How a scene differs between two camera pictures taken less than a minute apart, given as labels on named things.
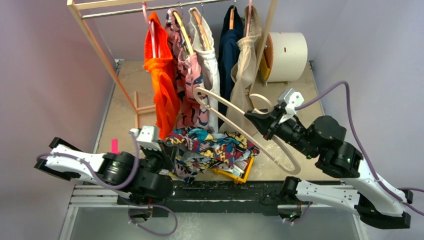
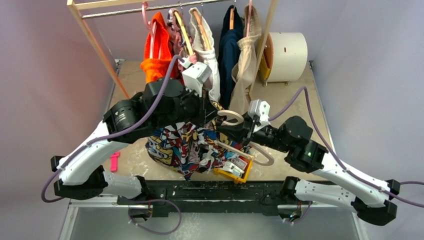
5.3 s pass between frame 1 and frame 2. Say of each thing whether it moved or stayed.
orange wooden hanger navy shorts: stayed
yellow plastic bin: stayed
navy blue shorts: stayed
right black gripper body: moved
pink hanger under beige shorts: stayed
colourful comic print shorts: moved
